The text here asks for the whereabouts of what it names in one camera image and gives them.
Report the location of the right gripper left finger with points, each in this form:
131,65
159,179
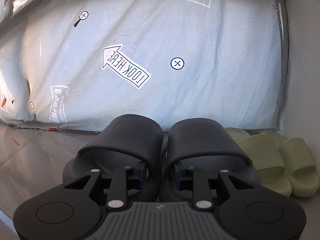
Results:
124,179

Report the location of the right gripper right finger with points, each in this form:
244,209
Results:
195,180

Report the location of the dark grey slide sandal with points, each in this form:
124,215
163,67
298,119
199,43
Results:
204,144
129,140

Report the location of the green slide sandal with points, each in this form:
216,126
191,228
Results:
300,166
266,159

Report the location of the white printed bed sheet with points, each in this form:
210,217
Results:
79,64

